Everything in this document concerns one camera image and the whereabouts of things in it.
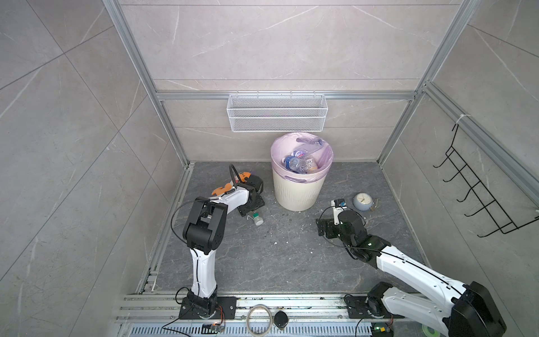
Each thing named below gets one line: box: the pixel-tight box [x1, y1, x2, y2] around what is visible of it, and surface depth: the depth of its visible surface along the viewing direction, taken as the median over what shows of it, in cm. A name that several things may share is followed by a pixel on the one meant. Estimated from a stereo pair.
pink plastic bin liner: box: [270, 131, 335, 184], surface depth 92 cm
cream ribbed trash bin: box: [272, 168, 328, 212], surface depth 91 cm
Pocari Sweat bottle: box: [281, 155, 306, 174], surface depth 94 cm
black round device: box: [273, 310, 290, 328], surface depth 64 cm
